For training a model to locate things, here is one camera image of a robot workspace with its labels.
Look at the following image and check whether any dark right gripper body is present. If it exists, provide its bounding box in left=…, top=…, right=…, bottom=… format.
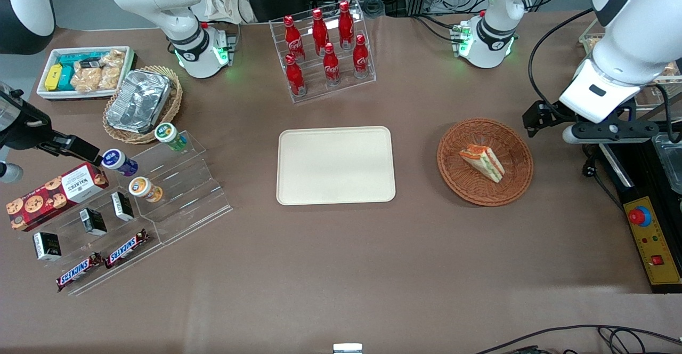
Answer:
left=0, top=92, right=54, bottom=152

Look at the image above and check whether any triangular sandwich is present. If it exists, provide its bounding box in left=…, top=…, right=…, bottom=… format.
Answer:
left=459, top=144, right=506, bottom=184

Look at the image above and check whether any light wicker basket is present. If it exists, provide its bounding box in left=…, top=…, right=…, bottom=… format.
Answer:
left=103, top=66, right=183, bottom=145

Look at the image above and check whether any brown wicker basket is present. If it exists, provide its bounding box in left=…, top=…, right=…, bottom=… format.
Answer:
left=436, top=118, right=534, bottom=207

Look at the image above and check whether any cream plastic tray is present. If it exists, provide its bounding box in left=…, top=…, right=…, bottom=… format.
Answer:
left=276, top=126, right=397, bottom=206

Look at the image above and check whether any purple yogurt cup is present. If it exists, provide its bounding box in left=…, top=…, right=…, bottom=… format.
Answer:
left=101, top=149, right=139, bottom=178

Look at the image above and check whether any white plastic bin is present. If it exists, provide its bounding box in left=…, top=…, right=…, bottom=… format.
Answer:
left=36, top=46, right=137, bottom=102

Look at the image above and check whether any red Walkers shortbread box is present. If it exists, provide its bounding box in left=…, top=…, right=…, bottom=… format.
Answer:
left=6, top=162, right=110, bottom=232

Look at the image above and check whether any yellow snack box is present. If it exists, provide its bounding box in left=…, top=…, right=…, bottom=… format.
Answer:
left=44, top=64, right=64, bottom=92

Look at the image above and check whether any small black carton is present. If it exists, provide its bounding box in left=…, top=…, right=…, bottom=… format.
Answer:
left=33, top=231, right=62, bottom=262
left=79, top=208, right=108, bottom=237
left=111, top=191, right=135, bottom=222

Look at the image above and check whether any clear acrylic stepped stand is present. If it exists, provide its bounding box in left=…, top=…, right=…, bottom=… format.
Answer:
left=11, top=181, right=164, bottom=297
left=125, top=130, right=234, bottom=246

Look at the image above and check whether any rice cracker snack bag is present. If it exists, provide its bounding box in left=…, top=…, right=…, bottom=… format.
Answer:
left=99, top=49, right=126, bottom=91
left=71, top=65, right=103, bottom=94

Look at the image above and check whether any orange yogurt cup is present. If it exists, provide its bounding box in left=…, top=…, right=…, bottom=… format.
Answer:
left=128, top=176, right=164, bottom=204

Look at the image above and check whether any aluminium foil container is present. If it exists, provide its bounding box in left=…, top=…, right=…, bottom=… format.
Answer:
left=109, top=69, right=173, bottom=135

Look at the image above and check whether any green yogurt cup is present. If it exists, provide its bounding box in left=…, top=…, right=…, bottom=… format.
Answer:
left=155, top=123, right=189, bottom=152

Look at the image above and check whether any black machine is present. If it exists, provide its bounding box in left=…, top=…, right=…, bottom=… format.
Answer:
left=597, top=127, right=682, bottom=294

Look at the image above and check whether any steel pan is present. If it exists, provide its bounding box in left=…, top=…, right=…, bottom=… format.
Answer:
left=651, top=132, right=682, bottom=195

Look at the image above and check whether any Snickers bar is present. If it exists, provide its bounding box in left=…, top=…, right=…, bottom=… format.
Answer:
left=56, top=253, right=105, bottom=293
left=104, top=229, right=149, bottom=270

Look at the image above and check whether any green-lit base connector box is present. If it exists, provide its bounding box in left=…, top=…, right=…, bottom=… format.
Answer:
left=451, top=22, right=474, bottom=58
left=212, top=30, right=239, bottom=68

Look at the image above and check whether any red emergency stop button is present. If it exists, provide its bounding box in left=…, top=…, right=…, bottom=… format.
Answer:
left=628, top=205, right=653, bottom=228

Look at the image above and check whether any yellow control panel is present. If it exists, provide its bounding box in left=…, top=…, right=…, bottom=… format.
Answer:
left=622, top=196, right=682, bottom=287

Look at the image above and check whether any red cola bottle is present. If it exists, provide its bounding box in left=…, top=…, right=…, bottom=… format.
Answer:
left=322, top=43, right=342, bottom=86
left=285, top=54, right=307, bottom=98
left=352, top=34, right=371, bottom=79
left=312, top=9, right=330, bottom=56
left=338, top=1, right=355, bottom=50
left=283, top=15, right=306, bottom=61

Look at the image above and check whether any clear acrylic bottle rack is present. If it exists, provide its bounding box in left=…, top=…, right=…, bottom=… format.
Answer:
left=269, top=0, right=377, bottom=103

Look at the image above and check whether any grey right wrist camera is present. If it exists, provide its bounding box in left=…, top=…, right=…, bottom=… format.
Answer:
left=0, top=161, right=25, bottom=184

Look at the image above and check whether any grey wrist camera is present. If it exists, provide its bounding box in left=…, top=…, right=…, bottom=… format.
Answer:
left=0, top=161, right=25, bottom=184
left=563, top=121, right=660, bottom=146

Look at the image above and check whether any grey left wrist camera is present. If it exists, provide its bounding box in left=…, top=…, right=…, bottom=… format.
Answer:
left=563, top=121, right=660, bottom=146

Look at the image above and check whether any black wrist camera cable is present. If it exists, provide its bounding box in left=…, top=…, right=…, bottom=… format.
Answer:
left=527, top=6, right=595, bottom=121

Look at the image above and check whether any white wire shelf rack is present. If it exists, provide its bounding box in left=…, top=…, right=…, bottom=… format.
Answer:
left=579, top=21, right=682, bottom=125

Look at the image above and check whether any black power cable with plug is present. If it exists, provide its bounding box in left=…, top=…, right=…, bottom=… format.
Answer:
left=582, top=143, right=627, bottom=216

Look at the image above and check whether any black base cable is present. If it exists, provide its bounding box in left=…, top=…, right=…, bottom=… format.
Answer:
left=409, top=14, right=460, bottom=43

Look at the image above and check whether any long black cable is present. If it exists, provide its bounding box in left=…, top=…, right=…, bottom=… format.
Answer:
left=474, top=324, right=682, bottom=354

